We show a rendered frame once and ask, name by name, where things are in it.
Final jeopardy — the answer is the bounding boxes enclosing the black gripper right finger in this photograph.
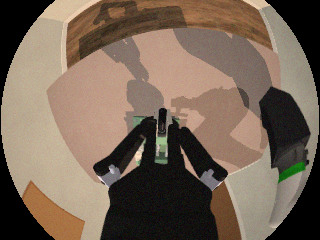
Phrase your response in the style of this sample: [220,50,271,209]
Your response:
[166,109,228,195]

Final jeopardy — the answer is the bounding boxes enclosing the green clamp slide with handwheel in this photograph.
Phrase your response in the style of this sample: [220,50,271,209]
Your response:
[133,108,180,165]

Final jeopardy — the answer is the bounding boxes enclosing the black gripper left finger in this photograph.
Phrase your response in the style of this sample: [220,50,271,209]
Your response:
[93,108,159,193]

